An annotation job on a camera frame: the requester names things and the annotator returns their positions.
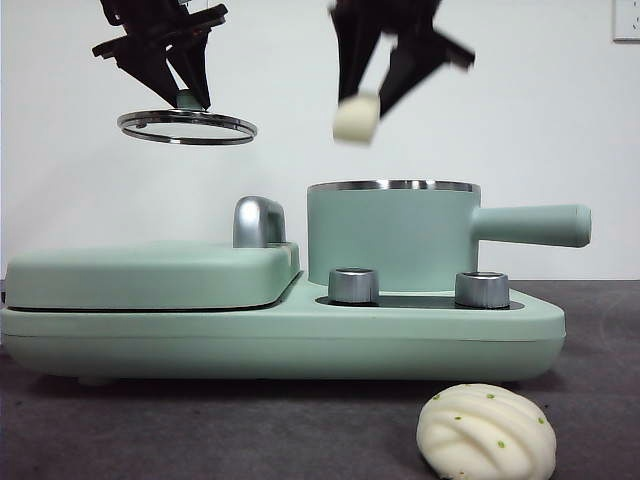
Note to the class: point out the pleated white bun green specks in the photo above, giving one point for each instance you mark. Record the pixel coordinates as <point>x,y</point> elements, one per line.
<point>485,435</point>

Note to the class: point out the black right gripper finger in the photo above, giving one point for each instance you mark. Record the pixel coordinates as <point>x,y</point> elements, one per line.
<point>355,55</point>
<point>420,70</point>

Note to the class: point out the mint green breakfast machine base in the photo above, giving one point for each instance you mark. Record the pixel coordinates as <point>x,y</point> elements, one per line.
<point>280,340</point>

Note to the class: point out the black control panel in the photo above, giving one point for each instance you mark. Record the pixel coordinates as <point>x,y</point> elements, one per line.
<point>417,301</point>

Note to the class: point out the glass pot lid green knob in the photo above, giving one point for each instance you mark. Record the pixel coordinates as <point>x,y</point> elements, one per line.
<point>186,100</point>

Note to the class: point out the white wall socket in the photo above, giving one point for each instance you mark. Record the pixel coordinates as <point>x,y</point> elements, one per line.
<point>627,20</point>

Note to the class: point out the mint green griddle cover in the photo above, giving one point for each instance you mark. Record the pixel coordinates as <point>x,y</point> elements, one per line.
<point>150,275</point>

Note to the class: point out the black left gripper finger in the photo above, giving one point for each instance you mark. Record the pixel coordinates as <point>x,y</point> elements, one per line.
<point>150,67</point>
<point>197,70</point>

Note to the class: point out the plain white steamed bun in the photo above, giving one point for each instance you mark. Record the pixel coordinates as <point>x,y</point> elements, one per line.
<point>356,120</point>

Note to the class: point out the silver control knob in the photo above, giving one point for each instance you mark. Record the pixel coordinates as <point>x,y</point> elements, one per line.
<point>481,290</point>
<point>352,287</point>

